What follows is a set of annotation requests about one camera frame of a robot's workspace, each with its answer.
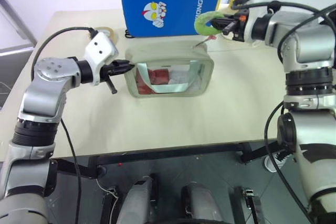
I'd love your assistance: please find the grey transparent zipper pouch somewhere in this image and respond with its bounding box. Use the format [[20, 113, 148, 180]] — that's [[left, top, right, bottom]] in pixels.
[[123, 42, 215, 99]]

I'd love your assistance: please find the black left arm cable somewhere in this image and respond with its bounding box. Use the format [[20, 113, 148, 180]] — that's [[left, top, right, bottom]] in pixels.
[[30, 26, 97, 224]]

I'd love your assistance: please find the green plush keychain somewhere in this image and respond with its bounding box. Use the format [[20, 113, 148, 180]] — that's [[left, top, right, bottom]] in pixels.
[[193, 10, 224, 49]]

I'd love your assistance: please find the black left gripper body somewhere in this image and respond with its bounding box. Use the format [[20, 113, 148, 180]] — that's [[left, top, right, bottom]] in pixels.
[[99, 62, 118, 95]]

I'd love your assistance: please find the white sneaker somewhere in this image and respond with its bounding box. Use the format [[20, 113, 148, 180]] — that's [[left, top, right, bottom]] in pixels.
[[263, 149, 298, 174]]

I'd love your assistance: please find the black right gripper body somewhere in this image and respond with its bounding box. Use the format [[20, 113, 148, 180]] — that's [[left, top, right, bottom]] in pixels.
[[232, 10, 247, 41]]

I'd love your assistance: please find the red packet inside pouch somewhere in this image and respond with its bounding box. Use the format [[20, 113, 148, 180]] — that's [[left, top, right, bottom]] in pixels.
[[136, 68, 170, 95]]

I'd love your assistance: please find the black stand bracket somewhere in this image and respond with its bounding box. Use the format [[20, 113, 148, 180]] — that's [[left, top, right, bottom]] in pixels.
[[234, 186, 264, 224], [100, 186, 122, 224]]

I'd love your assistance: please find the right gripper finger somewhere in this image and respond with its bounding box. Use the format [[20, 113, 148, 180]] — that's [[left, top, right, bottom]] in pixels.
[[212, 16, 237, 26], [222, 22, 238, 36]]

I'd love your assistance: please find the black table frame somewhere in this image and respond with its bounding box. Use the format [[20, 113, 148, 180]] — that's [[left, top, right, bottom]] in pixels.
[[51, 141, 284, 180]]

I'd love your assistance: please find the dark grey rounded shape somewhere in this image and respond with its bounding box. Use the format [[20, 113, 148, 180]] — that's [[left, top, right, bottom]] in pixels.
[[122, 174, 160, 224], [180, 182, 224, 224]]

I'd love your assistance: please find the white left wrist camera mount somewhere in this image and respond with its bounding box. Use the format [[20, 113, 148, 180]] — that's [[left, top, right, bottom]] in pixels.
[[83, 31, 120, 87]]

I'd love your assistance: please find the blue cartoon hard case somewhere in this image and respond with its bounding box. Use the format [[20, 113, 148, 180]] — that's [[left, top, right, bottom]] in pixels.
[[121, 0, 221, 39]]

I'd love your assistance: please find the white packet inside pouch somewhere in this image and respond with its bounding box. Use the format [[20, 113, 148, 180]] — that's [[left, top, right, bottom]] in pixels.
[[167, 70, 190, 86]]

